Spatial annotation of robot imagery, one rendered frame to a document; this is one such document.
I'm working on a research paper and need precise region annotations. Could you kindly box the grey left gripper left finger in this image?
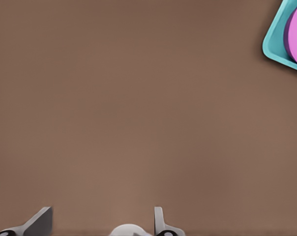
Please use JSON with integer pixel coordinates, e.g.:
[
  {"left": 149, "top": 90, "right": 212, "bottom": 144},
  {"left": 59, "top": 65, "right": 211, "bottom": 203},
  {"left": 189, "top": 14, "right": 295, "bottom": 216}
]
[{"left": 0, "top": 206, "right": 54, "bottom": 236}]

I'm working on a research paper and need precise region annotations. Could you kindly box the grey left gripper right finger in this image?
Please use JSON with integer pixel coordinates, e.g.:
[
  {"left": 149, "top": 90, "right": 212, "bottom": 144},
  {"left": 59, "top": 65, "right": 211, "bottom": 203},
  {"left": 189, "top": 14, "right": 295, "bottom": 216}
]
[{"left": 153, "top": 206, "right": 186, "bottom": 236}]

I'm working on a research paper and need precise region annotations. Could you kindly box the teal tray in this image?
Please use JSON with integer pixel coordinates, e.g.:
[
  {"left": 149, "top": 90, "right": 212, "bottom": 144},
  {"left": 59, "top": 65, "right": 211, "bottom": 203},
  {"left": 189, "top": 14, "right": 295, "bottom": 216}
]
[{"left": 262, "top": 0, "right": 297, "bottom": 74}]

